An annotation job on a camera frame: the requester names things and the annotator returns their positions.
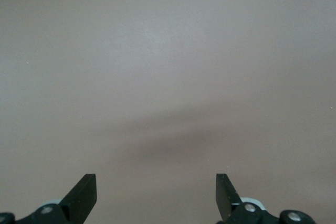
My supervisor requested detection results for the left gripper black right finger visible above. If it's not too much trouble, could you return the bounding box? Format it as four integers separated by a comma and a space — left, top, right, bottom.
216, 173, 319, 224

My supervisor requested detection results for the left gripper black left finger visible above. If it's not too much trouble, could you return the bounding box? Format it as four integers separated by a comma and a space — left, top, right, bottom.
0, 173, 98, 224

